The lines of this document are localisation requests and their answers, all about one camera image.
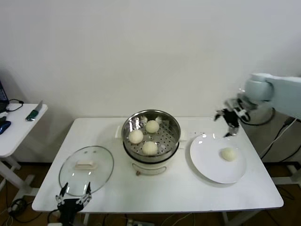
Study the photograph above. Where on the white round plate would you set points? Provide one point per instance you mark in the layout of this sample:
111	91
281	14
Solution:
211	162

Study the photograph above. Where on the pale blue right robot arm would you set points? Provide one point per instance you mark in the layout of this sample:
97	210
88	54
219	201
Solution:
282	94

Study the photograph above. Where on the white table base frame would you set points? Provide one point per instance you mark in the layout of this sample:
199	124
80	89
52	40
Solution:
290	170

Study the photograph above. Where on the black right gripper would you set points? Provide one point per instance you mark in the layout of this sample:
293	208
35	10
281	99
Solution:
231	118

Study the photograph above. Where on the stainless steel steamer basket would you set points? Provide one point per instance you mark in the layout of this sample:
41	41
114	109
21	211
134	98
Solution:
169	131

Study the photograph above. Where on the small white object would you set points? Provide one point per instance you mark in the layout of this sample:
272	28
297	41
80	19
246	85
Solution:
3	114

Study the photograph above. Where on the blue computer mouse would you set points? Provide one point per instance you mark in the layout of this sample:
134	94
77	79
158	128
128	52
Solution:
5	126

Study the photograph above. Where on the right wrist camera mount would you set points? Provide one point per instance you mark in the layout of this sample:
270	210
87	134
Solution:
242	110

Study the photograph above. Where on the white power strip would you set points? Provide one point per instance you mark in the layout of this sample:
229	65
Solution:
132	222

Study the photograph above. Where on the dark laptop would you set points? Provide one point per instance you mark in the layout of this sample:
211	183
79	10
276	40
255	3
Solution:
2	94

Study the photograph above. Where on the white steamed baozi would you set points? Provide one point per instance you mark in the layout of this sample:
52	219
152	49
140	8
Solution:
136	136
149	147
227	154
152	126

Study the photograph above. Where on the white side table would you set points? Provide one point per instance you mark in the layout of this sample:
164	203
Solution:
21	131

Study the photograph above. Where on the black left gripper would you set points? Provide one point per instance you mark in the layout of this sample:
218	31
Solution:
68	207

